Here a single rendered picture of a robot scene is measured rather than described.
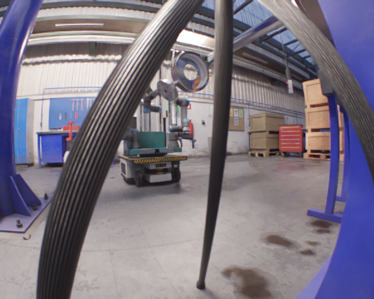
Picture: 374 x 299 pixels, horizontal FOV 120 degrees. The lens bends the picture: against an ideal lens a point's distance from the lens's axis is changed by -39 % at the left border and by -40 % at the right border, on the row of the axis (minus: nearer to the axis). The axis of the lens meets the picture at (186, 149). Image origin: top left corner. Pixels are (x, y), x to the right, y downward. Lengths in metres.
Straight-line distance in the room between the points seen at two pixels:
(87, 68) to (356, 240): 5.84
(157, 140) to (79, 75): 3.96
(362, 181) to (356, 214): 0.07
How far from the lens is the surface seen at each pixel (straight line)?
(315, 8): 0.78
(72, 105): 5.30
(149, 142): 2.21
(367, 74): 0.40
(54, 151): 4.62
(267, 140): 5.58
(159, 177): 2.01
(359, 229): 0.42
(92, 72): 5.64
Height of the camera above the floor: 0.48
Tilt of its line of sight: 2 degrees down
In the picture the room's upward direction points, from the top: 2 degrees counter-clockwise
